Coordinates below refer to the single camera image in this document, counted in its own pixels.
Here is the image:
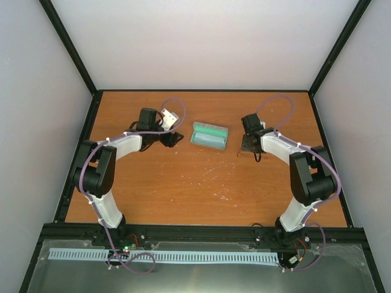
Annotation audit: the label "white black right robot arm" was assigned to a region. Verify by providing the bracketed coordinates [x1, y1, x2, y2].
[241, 113, 342, 247]

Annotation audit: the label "light blue cleaning cloth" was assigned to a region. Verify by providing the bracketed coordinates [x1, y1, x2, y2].
[193, 132, 226, 149]

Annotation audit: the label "black aluminium frame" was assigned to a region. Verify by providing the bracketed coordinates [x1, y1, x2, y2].
[21, 1, 384, 292]

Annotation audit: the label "grey leather glasses case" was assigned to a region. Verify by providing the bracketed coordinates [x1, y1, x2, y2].
[190, 122, 228, 150]

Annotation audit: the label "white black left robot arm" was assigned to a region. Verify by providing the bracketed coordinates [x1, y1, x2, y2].
[70, 108, 183, 246]

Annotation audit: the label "metal front plate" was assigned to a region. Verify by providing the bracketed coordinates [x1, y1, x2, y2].
[27, 241, 376, 292]

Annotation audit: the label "light blue slotted cable duct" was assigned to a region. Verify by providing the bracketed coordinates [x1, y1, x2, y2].
[48, 248, 279, 266]

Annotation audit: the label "red thin-frame sunglasses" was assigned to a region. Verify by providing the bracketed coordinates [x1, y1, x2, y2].
[237, 152, 268, 159]

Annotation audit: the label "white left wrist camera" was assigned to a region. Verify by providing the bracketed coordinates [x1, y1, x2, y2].
[161, 108, 180, 131]

